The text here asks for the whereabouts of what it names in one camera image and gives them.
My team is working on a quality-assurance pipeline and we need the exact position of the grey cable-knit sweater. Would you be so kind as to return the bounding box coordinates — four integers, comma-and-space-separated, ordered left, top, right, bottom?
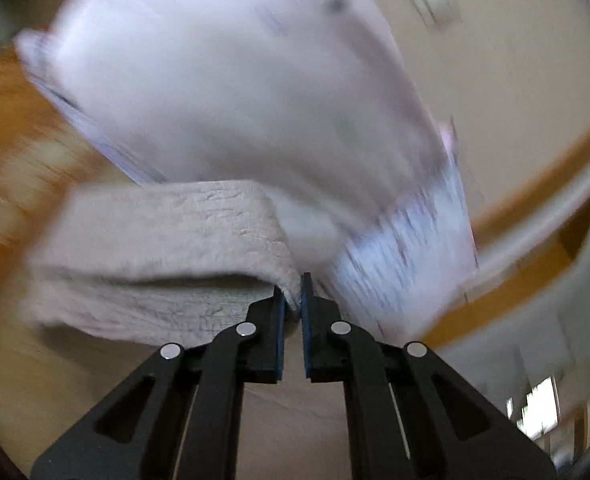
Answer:
25, 180, 303, 348

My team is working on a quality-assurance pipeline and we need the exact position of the blue floral pillow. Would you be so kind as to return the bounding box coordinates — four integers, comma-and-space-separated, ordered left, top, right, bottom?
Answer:
322, 160, 480, 343

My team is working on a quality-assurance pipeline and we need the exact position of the wooden headboard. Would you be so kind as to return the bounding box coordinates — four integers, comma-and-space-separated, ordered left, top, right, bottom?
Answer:
420, 105, 590, 348

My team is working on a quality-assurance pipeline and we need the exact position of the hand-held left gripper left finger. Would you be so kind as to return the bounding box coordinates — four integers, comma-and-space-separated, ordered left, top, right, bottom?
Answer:
29, 285, 289, 480

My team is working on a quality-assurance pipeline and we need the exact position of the yellow and orange patterned bedsheet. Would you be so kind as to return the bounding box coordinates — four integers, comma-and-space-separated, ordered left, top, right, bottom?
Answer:
0, 45, 356, 480

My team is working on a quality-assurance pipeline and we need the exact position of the window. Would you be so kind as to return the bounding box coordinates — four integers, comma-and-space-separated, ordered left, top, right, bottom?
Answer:
504, 375, 590, 467

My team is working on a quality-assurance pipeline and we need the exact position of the pink floral pillow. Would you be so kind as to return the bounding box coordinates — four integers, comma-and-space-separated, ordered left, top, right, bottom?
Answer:
14, 0, 458, 271

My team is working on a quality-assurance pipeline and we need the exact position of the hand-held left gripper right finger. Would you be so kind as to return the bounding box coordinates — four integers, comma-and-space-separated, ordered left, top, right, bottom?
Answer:
300, 272, 558, 480

